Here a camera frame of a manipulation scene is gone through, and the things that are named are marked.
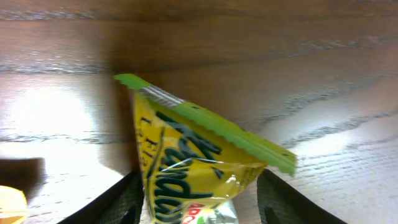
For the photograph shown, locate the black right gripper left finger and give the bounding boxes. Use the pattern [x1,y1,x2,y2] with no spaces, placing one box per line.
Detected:
[59,172,144,224]

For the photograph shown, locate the yellow peanut butter biscuit packet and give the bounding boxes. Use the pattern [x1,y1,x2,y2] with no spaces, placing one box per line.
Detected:
[0,185,27,224]

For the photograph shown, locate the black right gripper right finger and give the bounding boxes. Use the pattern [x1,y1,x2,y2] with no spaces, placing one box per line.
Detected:
[257,169,346,224]

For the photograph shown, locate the green yellow snack packet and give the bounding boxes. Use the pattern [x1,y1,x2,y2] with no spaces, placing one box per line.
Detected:
[116,73,297,224]

